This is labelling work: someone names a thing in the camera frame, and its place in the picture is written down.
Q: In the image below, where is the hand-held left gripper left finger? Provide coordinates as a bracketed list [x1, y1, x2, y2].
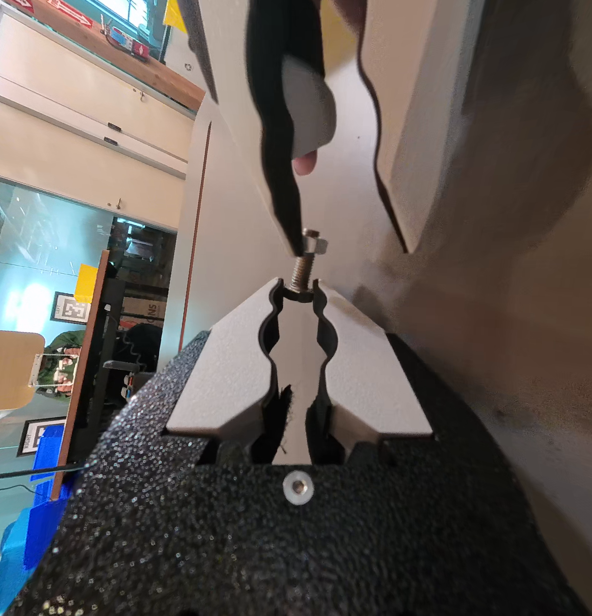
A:
[166, 277, 284, 441]

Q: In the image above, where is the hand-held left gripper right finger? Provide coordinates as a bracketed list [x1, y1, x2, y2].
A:
[313, 278, 434, 443]

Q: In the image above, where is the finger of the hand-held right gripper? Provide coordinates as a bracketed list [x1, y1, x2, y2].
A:
[218, 0, 325, 257]
[356, 0, 486, 255]

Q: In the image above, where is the steel bolt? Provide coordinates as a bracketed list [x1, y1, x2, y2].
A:
[283, 229, 322, 303]

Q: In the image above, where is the person's right hand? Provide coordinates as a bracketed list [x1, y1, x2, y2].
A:
[292, 148, 319, 177]

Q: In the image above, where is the black chair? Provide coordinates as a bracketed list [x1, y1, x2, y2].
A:
[122, 321, 165, 372]

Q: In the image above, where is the white recycling bin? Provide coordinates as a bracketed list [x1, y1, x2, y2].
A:
[163, 31, 206, 99]

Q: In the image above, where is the brown wooden desk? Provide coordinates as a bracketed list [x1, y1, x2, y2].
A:
[50, 249, 113, 502]

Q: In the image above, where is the yellow paper note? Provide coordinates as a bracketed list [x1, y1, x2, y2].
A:
[76, 264, 105, 306]

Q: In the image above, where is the yellow plastic bin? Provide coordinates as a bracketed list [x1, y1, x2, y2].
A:
[163, 0, 202, 35]

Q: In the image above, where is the framed marker card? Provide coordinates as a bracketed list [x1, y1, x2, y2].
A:
[17, 418, 66, 459]
[50, 291, 92, 325]

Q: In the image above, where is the red fire extinguisher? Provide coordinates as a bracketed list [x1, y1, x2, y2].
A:
[109, 25, 150, 62]

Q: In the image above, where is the tan wooden board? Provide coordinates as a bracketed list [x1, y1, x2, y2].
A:
[0, 329, 47, 413]

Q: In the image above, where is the large grid window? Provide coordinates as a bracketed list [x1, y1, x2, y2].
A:
[82, 0, 172, 35]

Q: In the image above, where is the blue plastic bin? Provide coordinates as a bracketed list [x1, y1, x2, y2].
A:
[0, 423, 81, 616]

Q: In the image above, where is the wooden wall beam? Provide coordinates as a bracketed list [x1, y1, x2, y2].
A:
[17, 0, 206, 112]

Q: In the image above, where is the thin black cable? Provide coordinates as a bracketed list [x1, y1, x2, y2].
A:
[0, 461, 87, 492]

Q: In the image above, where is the cream wall cabinet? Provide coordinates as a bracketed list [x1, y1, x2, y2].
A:
[0, 7, 196, 232]

